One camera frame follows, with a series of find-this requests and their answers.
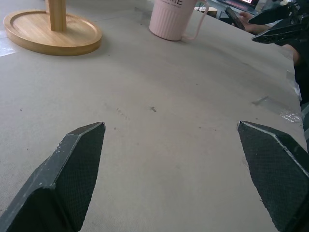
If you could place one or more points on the black smartphone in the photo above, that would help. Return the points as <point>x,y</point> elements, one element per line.
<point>234,17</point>

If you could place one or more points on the wooden mug stand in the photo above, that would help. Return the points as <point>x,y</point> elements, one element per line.
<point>55,36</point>

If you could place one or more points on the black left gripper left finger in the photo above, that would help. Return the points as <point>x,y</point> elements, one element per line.
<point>53,174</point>

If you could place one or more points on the person's bare hand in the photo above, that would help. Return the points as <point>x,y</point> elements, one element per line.
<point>253,26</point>

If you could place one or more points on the laptop with lit screen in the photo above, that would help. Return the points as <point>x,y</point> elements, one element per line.
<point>239,3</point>

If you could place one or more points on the pink ribbed mug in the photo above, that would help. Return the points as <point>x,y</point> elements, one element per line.
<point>169,21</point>

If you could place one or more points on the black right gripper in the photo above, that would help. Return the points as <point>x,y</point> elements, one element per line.
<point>303,12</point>

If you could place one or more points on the clear tape strip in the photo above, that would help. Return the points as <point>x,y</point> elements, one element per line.
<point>290,115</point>
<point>6,47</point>

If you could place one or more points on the small wooden block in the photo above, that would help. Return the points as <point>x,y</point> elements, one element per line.
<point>213,12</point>

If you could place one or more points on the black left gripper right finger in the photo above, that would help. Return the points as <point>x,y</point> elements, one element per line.
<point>277,169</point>

